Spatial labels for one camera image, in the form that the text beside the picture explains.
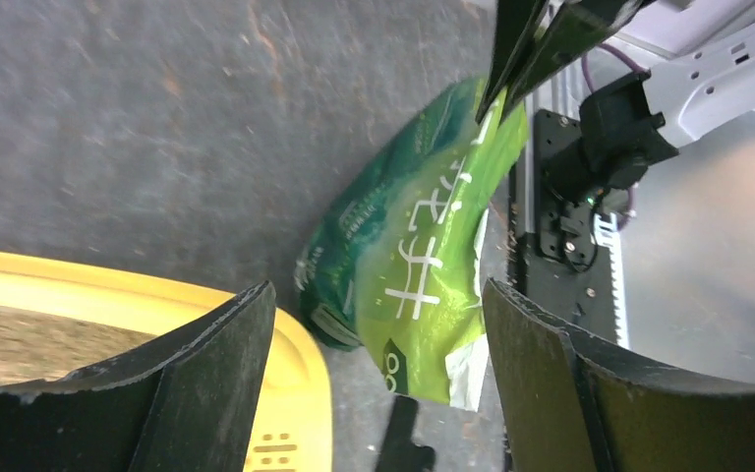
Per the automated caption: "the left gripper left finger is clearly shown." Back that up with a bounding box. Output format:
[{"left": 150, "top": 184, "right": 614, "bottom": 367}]
[{"left": 0, "top": 282, "right": 276, "bottom": 471}]

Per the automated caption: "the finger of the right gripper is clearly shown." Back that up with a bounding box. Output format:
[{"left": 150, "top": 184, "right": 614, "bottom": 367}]
[
  {"left": 476, "top": 0, "right": 549, "bottom": 123},
  {"left": 501, "top": 0, "right": 645, "bottom": 118}
]

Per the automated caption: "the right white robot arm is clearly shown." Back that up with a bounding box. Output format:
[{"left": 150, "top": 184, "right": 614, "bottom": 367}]
[{"left": 479, "top": 1, "right": 755, "bottom": 202}]

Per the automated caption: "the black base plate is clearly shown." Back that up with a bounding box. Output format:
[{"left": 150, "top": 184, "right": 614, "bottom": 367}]
[{"left": 507, "top": 109, "right": 617, "bottom": 343}]

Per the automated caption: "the green litter bag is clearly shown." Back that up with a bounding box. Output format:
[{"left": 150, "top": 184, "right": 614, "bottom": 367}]
[{"left": 294, "top": 77, "right": 528, "bottom": 411}]

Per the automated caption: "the yellow litter box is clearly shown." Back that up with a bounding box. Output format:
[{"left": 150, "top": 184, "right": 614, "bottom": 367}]
[{"left": 0, "top": 252, "right": 333, "bottom": 471}]

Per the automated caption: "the slotted cable duct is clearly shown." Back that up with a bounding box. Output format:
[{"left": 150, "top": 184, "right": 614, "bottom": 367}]
[{"left": 594, "top": 213, "right": 630, "bottom": 349}]

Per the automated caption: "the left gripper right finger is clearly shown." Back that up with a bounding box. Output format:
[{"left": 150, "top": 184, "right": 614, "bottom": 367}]
[{"left": 483, "top": 279, "right": 755, "bottom": 471}]

